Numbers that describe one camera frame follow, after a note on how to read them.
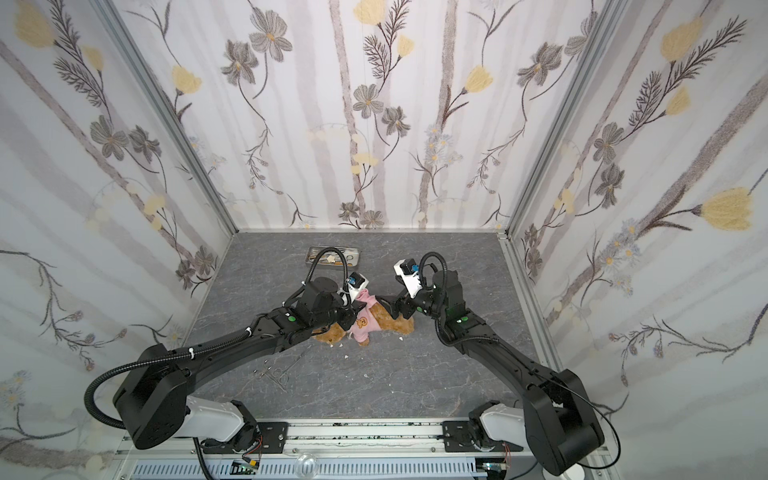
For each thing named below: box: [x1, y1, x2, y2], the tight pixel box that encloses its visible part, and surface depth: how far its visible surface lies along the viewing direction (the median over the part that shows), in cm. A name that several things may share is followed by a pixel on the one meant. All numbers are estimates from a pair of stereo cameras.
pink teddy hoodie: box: [348, 289, 382, 343], surface depth 84 cm
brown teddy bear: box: [312, 303, 415, 346], surface depth 86 cm
